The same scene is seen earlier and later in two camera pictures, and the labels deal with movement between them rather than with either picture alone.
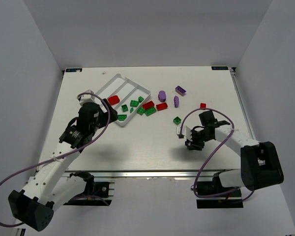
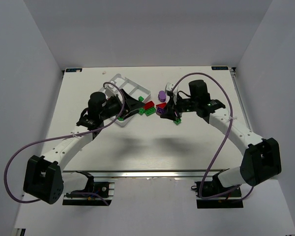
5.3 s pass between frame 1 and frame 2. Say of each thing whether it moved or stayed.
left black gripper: moved
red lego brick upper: stayed
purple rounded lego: stayed
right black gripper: moved
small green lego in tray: stayed
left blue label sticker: stayed
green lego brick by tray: stayed
